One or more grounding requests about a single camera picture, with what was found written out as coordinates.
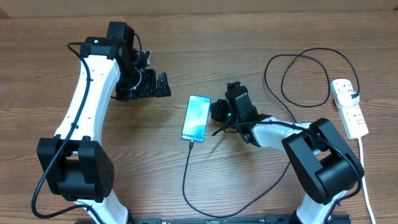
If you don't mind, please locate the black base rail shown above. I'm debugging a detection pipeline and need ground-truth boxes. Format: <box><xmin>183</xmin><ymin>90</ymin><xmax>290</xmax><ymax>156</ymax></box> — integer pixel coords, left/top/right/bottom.
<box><xmin>74</xmin><ymin>213</ymin><xmax>352</xmax><ymax>224</ymax></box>

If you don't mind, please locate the white power strip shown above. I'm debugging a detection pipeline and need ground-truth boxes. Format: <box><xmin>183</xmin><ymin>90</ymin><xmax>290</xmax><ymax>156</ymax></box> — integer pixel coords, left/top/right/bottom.
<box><xmin>330</xmin><ymin>79</ymin><xmax>369</xmax><ymax>139</ymax></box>

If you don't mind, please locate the blue Galaxy smartphone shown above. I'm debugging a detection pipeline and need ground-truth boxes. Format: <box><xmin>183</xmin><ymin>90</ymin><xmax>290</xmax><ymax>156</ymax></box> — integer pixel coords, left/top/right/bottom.
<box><xmin>181</xmin><ymin>95</ymin><xmax>211</xmax><ymax>142</ymax></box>

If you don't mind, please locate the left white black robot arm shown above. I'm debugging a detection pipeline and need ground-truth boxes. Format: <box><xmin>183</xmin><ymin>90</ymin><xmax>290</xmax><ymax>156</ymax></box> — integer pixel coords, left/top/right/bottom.
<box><xmin>37</xmin><ymin>21</ymin><xmax>172</xmax><ymax>223</ymax></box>

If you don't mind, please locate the white USB charger plug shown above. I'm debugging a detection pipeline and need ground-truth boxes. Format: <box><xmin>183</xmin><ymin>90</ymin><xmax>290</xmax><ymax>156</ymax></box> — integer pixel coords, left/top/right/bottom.
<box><xmin>335</xmin><ymin>91</ymin><xmax>360</xmax><ymax>108</ymax></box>

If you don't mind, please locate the white power strip cord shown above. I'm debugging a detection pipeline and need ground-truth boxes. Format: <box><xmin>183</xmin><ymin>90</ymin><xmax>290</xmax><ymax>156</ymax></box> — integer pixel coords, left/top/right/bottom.
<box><xmin>357</xmin><ymin>138</ymin><xmax>376</xmax><ymax>224</ymax></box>

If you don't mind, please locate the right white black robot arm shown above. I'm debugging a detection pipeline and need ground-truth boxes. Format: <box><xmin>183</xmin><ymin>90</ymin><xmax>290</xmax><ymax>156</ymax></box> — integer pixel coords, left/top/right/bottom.
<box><xmin>210</xmin><ymin>82</ymin><xmax>364</xmax><ymax>223</ymax></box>

